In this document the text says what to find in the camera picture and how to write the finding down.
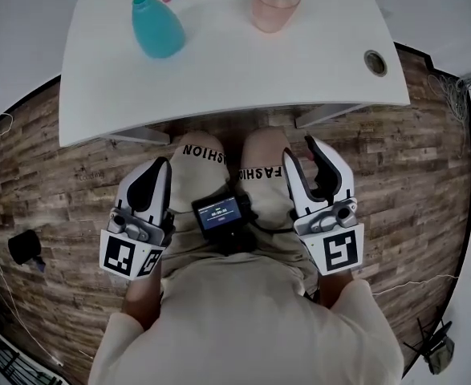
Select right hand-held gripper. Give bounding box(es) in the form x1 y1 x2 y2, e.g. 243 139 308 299
282 134 366 276

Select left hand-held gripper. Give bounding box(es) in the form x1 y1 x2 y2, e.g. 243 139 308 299
99 156 177 281

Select teal large spray bottle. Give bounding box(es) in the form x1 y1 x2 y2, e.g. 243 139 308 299
132 0 187 59

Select pink textured plastic cup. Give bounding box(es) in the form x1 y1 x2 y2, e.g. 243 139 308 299
252 0 302 34

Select person's left forearm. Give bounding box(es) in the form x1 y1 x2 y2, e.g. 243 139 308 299
122 274 164 332

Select person's right forearm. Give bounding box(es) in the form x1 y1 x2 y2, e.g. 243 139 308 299
318 269 359 310

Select person's beige printed shorts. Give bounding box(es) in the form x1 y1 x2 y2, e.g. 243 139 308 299
162 142 312 280

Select white table leg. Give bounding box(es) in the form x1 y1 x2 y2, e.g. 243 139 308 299
106 128 172 146
294 103 364 128

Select black screen device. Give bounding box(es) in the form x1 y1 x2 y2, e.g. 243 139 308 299
191 194 256 256

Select person's left leg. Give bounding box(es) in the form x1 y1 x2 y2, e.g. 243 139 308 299
178 131 225 148

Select black waste bin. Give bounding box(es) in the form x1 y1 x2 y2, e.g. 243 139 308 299
7 229 43 265

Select person's beige t-shirt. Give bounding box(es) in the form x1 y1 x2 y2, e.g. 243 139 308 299
88 253 404 385

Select black tripod stand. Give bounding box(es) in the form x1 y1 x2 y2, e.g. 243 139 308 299
403 318 457 376

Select black metal railing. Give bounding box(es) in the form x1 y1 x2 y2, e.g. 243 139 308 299
0 282 59 385

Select black device cable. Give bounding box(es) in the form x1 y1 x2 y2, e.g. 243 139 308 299
250 214 296 234

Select round table cable grommet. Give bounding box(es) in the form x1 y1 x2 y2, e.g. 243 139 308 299
363 49 388 76

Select tangled grey cable bundle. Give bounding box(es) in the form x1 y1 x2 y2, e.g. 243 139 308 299
427 68 471 158

